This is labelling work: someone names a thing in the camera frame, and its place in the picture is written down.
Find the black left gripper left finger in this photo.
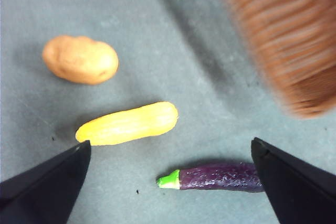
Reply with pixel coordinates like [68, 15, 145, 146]
[0, 140, 92, 224]

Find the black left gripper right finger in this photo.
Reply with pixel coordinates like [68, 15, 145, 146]
[251, 137, 336, 224]

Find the purple eggplant with green stem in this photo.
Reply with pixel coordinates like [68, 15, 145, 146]
[156, 162, 266, 193]

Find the yellow corn cob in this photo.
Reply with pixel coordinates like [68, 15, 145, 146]
[75, 101, 179, 146]

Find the brown potato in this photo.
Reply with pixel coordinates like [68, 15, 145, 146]
[41, 35, 119, 86]

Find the brown wicker basket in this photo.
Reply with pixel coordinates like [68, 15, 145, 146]
[207, 0, 336, 119]

